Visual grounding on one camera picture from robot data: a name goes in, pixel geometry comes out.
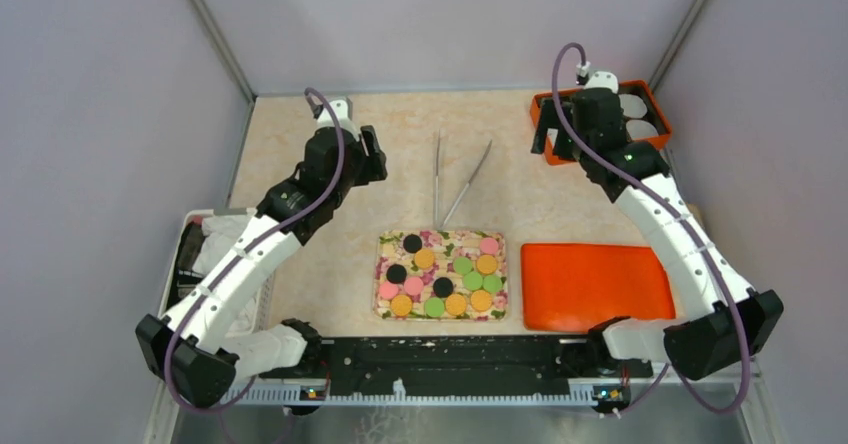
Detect orange cookie box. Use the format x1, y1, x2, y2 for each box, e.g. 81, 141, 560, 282
545, 80, 672, 166

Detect metal tongs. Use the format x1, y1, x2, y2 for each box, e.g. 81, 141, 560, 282
432, 128, 493, 230

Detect orange cookie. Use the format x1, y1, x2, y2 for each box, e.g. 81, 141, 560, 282
470, 289, 494, 312
444, 294, 468, 317
389, 295, 414, 317
413, 248, 435, 270
475, 254, 499, 276

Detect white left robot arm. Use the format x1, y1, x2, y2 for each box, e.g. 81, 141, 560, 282
135, 88, 387, 413

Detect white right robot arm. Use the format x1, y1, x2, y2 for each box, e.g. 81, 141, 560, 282
531, 70, 784, 381

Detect white paper cupcake liner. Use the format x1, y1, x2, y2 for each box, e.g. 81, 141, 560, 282
619, 94, 648, 120
626, 119, 659, 140

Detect black cookie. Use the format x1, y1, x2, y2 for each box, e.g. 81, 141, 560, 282
433, 277, 454, 299
386, 264, 408, 284
402, 234, 423, 254

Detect pink cookie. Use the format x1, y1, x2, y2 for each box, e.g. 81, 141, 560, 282
479, 237, 500, 256
377, 281, 400, 300
403, 276, 424, 296

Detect floral serving tray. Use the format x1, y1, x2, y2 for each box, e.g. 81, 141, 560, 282
373, 229, 510, 322

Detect green cookie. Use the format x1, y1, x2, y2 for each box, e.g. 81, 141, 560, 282
462, 271, 484, 292
452, 256, 474, 276
423, 297, 446, 319
482, 274, 504, 294

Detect white crumpled cloth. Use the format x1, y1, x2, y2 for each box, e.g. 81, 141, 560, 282
191, 214, 258, 337

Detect white plastic basket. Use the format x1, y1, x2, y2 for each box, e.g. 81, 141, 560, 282
157, 208, 273, 334

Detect orange box lid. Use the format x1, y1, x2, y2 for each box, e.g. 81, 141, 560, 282
520, 243, 676, 334

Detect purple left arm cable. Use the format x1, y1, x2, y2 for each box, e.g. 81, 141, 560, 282
162, 87, 346, 417

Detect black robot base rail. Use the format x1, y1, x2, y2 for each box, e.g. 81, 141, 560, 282
261, 329, 654, 412

